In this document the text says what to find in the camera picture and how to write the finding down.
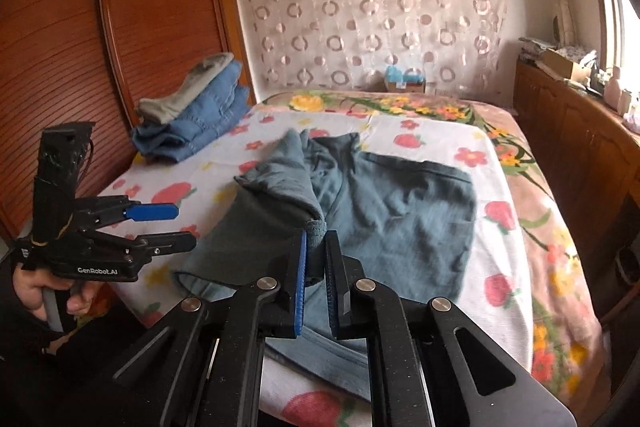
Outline teal grey pants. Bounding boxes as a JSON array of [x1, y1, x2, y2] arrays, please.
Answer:
[[172, 129, 477, 400]]

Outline white strawberry print sheet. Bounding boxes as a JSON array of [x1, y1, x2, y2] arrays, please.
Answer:
[[100, 109, 534, 427]]

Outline open cardboard box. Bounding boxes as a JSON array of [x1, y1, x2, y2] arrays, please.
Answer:
[[542, 48, 597, 82]]

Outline circle print sheer curtain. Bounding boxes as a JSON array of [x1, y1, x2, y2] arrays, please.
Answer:
[[230, 0, 509, 96]]

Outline bright window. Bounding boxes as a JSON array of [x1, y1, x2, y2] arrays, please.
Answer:
[[590, 0, 640, 75]]

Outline folded blue jeans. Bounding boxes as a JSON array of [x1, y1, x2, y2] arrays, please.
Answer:
[[131, 59, 251, 164]]

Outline person's left forearm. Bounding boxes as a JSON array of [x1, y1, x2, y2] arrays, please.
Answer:
[[0, 299, 151, 427]]

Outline wooden side cabinet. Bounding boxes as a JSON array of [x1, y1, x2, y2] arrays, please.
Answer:
[[514, 59, 640, 323]]

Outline small cardboard box blue packs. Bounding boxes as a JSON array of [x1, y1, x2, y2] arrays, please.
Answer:
[[384, 67, 427, 94]]

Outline person's left hand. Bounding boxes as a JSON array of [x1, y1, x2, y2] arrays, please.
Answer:
[[12, 264, 102, 324]]

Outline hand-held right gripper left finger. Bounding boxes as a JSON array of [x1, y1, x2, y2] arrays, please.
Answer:
[[85, 229, 307, 427]]

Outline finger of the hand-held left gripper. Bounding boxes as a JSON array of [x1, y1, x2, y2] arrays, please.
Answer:
[[75, 196, 180, 229], [82, 230, 198, 259]]

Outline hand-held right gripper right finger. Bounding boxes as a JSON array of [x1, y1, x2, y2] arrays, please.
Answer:
[[324, 230, 579, 427]]

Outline wooden slatted wardrobe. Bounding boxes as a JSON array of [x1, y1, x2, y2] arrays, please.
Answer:
[[0, 0, 257, 248]]

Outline clutter of small cabinet items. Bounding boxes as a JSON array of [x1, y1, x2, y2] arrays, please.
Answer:
[[517, 34, 640, 132]]

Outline folded grey garment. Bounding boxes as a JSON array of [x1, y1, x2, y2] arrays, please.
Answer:
[[138, 52, 236, 126]]

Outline pink floral blanket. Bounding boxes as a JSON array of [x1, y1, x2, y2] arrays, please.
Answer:
[[262, 89, 602, 408]]

